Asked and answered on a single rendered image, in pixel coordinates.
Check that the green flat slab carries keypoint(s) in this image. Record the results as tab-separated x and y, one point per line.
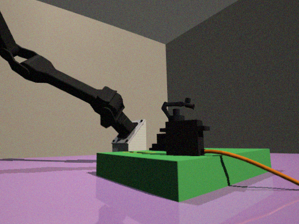
179	178

